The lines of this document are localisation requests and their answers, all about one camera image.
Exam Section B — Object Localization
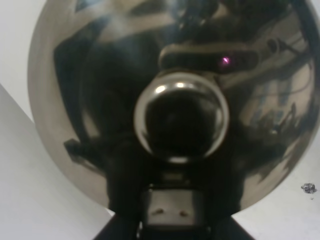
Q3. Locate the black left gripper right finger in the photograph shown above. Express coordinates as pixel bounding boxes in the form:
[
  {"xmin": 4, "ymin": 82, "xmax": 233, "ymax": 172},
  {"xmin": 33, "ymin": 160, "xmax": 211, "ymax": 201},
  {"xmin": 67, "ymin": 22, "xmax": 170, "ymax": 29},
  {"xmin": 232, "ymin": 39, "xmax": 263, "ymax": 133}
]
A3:
[{"xmin": 204, "ymin": 139, "xmax": 255, "ymax": 240}]

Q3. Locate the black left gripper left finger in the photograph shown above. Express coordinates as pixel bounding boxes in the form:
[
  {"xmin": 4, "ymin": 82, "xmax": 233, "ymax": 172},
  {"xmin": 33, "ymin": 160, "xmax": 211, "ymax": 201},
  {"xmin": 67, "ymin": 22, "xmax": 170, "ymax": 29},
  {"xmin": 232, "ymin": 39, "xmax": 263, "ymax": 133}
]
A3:
[{"xmin": 94, "ymin": 141, "xmax": 143, "ymax": 240}]

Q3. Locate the stainless steel teapot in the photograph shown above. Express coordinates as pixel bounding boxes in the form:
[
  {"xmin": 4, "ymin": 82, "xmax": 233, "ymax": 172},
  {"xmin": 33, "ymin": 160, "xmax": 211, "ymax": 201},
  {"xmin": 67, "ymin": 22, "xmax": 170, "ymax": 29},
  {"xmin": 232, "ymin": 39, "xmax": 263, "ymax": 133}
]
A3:
[{"xmin": 26, "ymin": 0, "xmax": 318, "ymax": 226}]

